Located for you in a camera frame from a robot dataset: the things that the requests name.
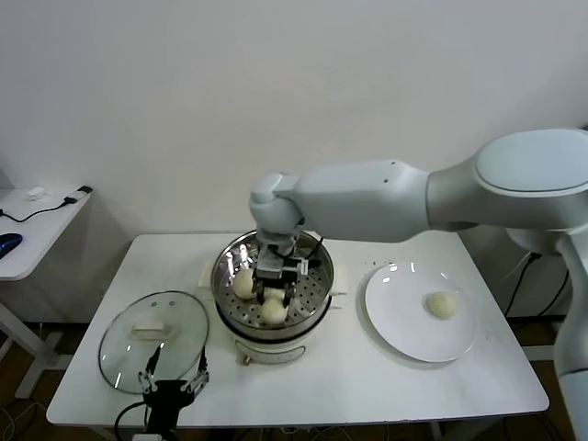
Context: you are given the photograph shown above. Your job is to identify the round glass pot lid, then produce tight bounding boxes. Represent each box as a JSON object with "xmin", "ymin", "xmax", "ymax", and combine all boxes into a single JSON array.
[{"xmin": 98, "ymin": 289, "xmax": 210, "ymax": 395}]

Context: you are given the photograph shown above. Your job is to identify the stainless steel steamer basket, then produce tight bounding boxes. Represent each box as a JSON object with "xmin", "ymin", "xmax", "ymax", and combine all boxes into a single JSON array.
[{"xmin": 197, "ymin": 227, "xmax": 349, "ymax": 336}]

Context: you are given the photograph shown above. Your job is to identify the white electric pot base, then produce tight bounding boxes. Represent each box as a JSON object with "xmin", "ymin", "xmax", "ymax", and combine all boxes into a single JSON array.
[{"xmin": 214, "ymin": 293, "xmax": 345, "ymax": 368}]

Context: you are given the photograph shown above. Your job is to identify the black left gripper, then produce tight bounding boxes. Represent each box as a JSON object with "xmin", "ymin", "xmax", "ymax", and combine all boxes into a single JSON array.
[{"xmin": 139, "ymin": 344, "xmax": 211, "ymax": 431}]

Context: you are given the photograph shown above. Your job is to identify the black right camera cable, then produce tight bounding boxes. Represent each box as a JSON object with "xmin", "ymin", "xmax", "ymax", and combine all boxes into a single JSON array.
[{"xmin": 293, "ymin": 215, "xmax": 325, "ymax": 267}]

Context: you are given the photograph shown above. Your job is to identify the black camera cable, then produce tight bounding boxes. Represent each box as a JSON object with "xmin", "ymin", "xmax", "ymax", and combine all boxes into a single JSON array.
[
  {"xmin": 114, "ymin": 401, "xmax": 151, "ymax": 440},
  {"xmin": 293, "ymin": 215, "xmax": 325, "ymax": 267}
]

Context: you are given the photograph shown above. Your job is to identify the white round plate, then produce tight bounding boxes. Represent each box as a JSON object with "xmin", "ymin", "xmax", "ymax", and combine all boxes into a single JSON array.
[{"xmin": 365, "ymin": 262, "xmax": 479, "ymax": 364}]

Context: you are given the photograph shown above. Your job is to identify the black left camera cable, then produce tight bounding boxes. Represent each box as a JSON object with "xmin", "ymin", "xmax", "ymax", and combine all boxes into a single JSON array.
[{"xmin": 114, "ymin": 401, "xmax": 151, "ymax": 440}]

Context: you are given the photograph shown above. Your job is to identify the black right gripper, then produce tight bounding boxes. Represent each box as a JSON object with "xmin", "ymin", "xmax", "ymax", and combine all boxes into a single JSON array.
[{"xmin": 253, "ymin": 243, "xmax": 308, "ymax": 310}]

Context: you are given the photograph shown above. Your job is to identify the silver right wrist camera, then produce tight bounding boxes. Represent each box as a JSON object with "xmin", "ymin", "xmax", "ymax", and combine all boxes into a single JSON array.
[{"xmin": 255, "ymin": 247, "xmax": 285, "ymax": 280}]

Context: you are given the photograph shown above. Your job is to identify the blue computer mouse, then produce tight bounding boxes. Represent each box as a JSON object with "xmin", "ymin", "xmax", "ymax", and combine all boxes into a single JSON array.
[{"xmin": 0, "ymin": 232, "xmax": 23, "ymax": 258}]

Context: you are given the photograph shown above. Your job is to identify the black adapter with cable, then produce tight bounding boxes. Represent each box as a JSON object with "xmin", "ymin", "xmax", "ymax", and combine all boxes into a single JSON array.
[{"xmin": 504, "ymin": 251, "xmax": 571, "ymax": 318}]

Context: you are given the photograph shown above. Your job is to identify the black cable with connectors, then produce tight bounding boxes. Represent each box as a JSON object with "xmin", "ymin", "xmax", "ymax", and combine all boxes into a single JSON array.
[{"xmin": 0, "ymin": 186, "xmax": 93, "ymax": 224}]

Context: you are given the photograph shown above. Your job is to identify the white steamed baozi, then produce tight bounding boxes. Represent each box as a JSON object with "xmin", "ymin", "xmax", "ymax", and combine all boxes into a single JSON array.
[
  {"xmin": 422, "ymin": 292, "xmax": 460, "ymax": 321},
  {"xmin": 259, "ymin": 288, "xmax": 290, "ymax": 325},
  {"xmin": 232, "ymin": 268, "xmax": 257, "ymax": 300}
]

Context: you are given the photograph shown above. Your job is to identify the white floor cable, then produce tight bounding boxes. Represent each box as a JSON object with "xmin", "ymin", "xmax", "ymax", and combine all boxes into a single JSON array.
[{"xmin": 0, "ymin": 401, "xmax": 47, "ymax": 441}]

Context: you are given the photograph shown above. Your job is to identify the white side desk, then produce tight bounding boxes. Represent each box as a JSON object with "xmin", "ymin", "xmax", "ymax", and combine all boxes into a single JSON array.
[{"xmin": 0, "ymin": 186, "xmax": 93, "ymax": 401}]

